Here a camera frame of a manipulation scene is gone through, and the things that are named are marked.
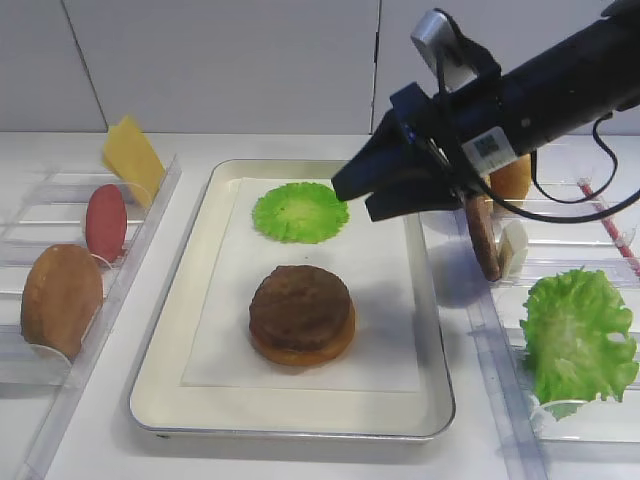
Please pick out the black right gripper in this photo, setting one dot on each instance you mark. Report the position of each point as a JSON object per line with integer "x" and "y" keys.
{"x": 413, "y": 162}

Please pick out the brown meat patty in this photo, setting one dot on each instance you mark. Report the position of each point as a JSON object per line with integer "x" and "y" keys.
{"x": 304, "y": 283}

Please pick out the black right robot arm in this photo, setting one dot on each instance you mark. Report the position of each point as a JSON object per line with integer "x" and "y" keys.
{"x": 584, "y": 79}

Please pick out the upright meat patty in rack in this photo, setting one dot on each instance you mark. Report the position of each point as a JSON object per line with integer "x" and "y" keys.
{"x": 482, "y": 237}

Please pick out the bun slices in right rack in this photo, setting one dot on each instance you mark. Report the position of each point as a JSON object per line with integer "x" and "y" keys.
{"x": 513, "y": 181}

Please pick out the flat lettuce leaf on tray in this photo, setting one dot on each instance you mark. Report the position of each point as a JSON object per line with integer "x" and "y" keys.
{"x": 300, "y": 212}

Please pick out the upright lettuce leaf in rack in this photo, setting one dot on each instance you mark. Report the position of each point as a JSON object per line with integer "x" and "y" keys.
{"x": 578, "y": 343}

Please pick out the yellow cheese slice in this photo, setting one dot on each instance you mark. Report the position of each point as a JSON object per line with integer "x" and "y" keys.
{"x": 129, "y": 155}

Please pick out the upright red tomato slice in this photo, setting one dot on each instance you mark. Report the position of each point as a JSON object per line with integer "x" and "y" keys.
{"x": 106, "y": 222}

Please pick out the bottom bun on tray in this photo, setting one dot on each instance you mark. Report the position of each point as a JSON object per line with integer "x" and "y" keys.
{"x": 303, "y": 334}

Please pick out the clear right acrylic rack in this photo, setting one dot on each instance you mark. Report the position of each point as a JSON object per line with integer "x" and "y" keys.
{"x": 560, "y": 232}

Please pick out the clear acrylic rack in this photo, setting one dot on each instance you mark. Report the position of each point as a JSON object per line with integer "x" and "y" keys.
{"x": 560, "y": 232}
{"x": 72, "y": 243}

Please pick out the white metal tray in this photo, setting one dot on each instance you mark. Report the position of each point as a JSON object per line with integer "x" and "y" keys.
{"x": 161, "y": 402}

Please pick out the upright bun slice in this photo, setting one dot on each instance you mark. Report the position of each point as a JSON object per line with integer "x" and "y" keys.
{"x": 61, "y": 295}

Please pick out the clear left acrylic rack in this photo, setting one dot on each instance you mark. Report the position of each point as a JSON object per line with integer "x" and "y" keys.
{"x": 72, "y": 243}

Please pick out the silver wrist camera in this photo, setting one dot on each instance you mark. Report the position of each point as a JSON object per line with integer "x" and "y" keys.
{"x": 438, "y": 40}

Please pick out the red rack rail strip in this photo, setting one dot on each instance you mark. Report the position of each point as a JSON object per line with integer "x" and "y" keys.
{"x": 622, "y": 240}

